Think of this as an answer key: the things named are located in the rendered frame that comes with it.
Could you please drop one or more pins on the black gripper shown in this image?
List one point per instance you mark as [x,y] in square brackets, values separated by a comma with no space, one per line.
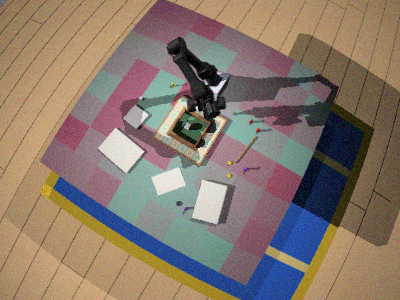
[191,106]

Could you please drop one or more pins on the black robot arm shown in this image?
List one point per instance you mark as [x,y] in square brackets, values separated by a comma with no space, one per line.
[199,90]

